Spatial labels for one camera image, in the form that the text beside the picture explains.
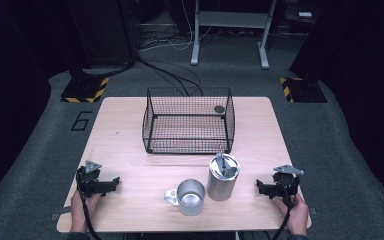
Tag silver metal mug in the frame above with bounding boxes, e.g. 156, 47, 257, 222
163, 178, 207, 217

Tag metal utensil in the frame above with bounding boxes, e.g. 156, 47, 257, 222
216, 144, 236, 179

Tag black wire basket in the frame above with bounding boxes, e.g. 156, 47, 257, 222
141, 87, 236, 155

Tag person's right hand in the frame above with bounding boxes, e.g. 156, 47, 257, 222
273, 193, 310, 237

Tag black floor cables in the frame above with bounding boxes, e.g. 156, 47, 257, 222
135, 54, 205, 98

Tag hand-held gripper cable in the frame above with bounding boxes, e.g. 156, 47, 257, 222
76, 181, 103, 240
271, 179, 297, 240

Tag tall steel canister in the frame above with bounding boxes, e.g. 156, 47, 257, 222
206, 152, 241, 202

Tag person's left hand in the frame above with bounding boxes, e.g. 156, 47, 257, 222
70, 190, 103, 233

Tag dark cabinet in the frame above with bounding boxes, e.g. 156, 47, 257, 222
65, 0, 139, 68

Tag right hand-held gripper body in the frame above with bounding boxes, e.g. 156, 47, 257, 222
267, 164, 305, 200

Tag left hand-held gripper cable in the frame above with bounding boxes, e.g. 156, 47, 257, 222
76, 181, 103, 240

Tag black stand with striped base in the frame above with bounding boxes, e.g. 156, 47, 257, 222
278, 76, 329, 104
60, 0, 110, 104

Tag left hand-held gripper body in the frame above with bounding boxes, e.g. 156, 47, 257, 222
75, 160, 114, 199

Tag white floor cables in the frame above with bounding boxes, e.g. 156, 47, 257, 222
138, 0, 215, 54

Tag right hand-held gripper cable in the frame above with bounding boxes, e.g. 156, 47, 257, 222
271, 179, 297, 240

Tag white metal stand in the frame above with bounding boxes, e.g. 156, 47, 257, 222
190, 0, 278, 71

